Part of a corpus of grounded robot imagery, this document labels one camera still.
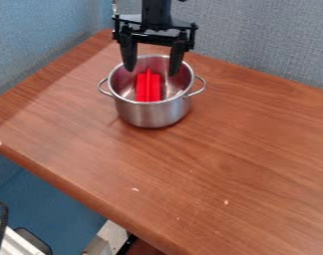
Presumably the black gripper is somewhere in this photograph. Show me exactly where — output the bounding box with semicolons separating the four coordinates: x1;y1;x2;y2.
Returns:
113;0;197;76

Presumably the red star-profile plastic bar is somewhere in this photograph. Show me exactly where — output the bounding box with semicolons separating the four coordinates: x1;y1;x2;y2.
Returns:
136;69;162;102

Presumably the stainless steel pot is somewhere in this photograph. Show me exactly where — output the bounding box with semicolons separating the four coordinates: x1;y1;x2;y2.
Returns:
98;54;207;128

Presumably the white table support bracket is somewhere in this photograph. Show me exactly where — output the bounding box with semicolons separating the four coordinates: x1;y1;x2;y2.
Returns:
82;220;129;255

